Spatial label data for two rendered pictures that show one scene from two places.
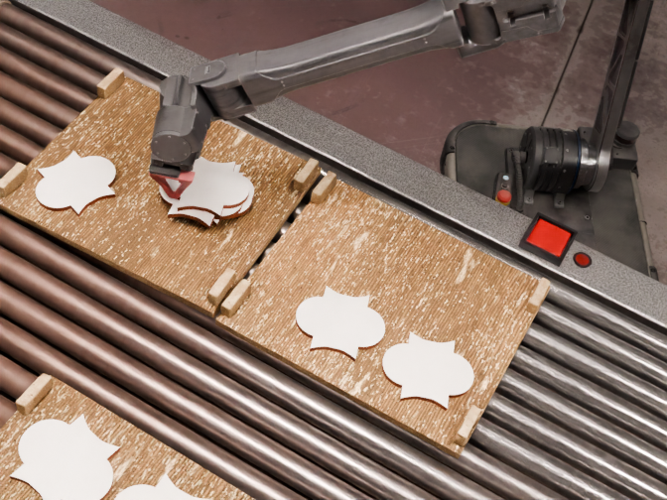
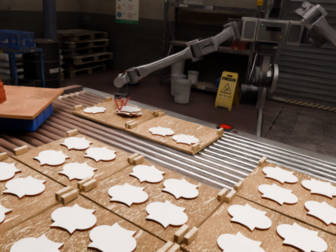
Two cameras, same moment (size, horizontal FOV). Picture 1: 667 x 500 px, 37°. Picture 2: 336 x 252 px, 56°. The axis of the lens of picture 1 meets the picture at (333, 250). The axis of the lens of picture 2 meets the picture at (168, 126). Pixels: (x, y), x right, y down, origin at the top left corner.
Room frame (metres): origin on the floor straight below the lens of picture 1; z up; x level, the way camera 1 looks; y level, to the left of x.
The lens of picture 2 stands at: (-0.67, -0.37, 1.57)
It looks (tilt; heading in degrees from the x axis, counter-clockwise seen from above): 21 degrees down; 11
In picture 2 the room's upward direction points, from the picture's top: 4 degrees clockwise
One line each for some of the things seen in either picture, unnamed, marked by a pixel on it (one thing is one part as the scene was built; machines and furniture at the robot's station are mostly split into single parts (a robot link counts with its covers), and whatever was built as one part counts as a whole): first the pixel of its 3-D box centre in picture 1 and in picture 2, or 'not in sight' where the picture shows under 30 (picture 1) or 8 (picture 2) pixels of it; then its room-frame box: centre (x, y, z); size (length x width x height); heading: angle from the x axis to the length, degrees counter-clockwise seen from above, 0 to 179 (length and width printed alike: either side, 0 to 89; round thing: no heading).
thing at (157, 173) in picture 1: (175, 172); (120, 102); (1.02, 0.26, 1.02); 0.07 x 0.07 x 0.09; 1
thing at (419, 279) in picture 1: (388, 305); (176, 132); (0.90, -0.10, 0.93); 0.41 x 0.35 x 0.02; 69
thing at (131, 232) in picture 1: (163, 186); (117, 113); (1.06, 0.30, 0.93); 0.41 x 0.35 x 0.02; 71
